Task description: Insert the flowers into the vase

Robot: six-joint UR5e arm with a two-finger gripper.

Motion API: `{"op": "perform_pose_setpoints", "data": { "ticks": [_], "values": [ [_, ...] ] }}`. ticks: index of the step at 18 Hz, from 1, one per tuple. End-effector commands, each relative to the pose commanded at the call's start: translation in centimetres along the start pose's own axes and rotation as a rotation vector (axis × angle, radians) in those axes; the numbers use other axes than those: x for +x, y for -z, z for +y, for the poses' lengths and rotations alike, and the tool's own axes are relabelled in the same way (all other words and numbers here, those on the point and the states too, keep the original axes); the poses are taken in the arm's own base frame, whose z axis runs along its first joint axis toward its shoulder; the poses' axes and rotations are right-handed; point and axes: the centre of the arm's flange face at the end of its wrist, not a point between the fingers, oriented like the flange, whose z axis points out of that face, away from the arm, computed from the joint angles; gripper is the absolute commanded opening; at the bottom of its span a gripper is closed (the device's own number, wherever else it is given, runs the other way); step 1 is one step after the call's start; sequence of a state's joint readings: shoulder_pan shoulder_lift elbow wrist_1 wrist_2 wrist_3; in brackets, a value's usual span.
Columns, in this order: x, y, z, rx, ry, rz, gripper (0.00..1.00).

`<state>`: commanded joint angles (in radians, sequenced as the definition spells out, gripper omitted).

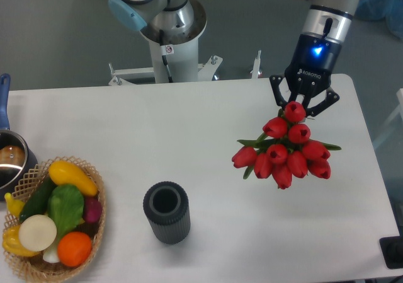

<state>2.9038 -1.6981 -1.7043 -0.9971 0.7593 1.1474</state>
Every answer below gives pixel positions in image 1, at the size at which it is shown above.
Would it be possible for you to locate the blue handled saucepan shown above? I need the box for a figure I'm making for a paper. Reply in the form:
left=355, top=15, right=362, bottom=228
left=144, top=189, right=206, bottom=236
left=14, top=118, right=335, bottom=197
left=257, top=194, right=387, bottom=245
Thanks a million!
left=1, top=73, right=37, bottom=202

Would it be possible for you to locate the orange fruit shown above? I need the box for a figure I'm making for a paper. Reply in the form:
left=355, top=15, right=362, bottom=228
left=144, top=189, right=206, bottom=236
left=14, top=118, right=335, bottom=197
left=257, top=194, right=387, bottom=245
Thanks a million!
left=57, top=231, right=92, bottom=267

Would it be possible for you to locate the blue plastic bag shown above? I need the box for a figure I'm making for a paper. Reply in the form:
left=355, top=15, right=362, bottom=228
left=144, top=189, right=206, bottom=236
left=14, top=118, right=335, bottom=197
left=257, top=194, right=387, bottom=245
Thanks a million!
left=355, top=0, right=402, bottom=41

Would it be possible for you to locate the black device at table edge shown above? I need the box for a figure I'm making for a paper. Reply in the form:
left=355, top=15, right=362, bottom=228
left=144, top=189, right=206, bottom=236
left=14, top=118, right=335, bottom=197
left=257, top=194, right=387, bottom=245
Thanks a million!
left=379, top=236, right=402, bottom=269

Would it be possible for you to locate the dark grey ribbed vase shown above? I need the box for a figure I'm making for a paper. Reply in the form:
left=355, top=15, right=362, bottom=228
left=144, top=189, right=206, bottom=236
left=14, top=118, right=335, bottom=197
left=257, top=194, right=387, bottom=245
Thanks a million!
left=143, top=181, right=191, bottom=245

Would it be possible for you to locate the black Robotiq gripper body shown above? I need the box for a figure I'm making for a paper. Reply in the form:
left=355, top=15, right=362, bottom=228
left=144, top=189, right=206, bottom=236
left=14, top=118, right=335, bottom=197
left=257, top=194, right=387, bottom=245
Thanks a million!
left=285, top=35, right=342, bottom=107

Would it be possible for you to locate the dark green cucumber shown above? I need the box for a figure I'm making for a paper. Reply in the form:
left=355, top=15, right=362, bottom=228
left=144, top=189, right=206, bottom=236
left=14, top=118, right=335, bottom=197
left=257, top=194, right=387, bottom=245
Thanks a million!
left=19, top=177, right=56, bottom=223

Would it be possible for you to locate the woven wicker basket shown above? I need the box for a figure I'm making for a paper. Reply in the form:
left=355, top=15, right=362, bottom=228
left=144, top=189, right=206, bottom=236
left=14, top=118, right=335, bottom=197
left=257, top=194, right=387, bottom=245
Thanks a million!
left=1, top=156, right=106, bottom=282

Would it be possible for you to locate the green lettuce leaf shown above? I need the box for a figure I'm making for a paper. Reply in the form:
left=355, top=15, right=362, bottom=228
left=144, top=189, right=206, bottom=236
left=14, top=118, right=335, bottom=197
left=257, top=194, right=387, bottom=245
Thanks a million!
left=47, top=184, right=84, bottom=241

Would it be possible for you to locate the yellow bell pepper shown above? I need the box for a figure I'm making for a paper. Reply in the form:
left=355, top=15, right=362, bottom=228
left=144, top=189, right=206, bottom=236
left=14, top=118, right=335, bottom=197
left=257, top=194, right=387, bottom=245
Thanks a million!
left=2, top=225, right=40, bottom=257

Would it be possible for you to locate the red tulip bouquet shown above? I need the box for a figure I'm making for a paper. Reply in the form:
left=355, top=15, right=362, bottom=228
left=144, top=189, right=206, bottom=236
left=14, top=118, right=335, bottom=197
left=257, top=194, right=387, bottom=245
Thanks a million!
left=232, top=101, right=341, bottom=190

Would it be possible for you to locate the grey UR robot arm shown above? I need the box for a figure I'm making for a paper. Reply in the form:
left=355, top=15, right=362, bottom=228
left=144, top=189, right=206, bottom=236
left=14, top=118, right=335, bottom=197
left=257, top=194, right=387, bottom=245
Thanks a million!
left=108, top=0, right=359, bottom=117

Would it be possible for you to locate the white green scallion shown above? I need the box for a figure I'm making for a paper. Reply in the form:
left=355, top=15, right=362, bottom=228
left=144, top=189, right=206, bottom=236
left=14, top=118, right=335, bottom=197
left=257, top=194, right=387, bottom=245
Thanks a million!
left=43, top=240, right=60, bottom=263

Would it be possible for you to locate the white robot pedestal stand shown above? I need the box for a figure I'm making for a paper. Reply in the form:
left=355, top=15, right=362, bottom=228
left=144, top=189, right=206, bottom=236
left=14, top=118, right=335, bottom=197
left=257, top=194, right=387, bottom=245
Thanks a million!
left=108, top=0, right=264, bottom=86

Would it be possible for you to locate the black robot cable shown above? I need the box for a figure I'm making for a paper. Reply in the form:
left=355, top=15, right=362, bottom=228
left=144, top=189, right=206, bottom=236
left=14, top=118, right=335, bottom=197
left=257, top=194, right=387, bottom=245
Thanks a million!
left=158, top=29, right=174, bottom=83

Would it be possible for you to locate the yellow squash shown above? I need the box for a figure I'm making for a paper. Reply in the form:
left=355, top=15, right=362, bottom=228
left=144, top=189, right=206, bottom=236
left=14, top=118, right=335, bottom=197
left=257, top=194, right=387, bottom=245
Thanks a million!
left=48, top=160, right=98, bottom=197

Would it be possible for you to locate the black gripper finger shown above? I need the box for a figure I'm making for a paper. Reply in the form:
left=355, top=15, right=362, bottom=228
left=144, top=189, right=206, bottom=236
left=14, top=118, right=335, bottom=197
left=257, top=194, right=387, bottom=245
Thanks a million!
left=269, top=74, right=288, bottom=107
left=306, top=87, right=340, bottom=117

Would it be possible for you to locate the purple red onion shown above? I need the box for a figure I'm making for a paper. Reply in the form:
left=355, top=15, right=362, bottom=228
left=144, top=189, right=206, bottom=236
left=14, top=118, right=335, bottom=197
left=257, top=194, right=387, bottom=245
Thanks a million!
left=82, top=197, right=103, bottom=223

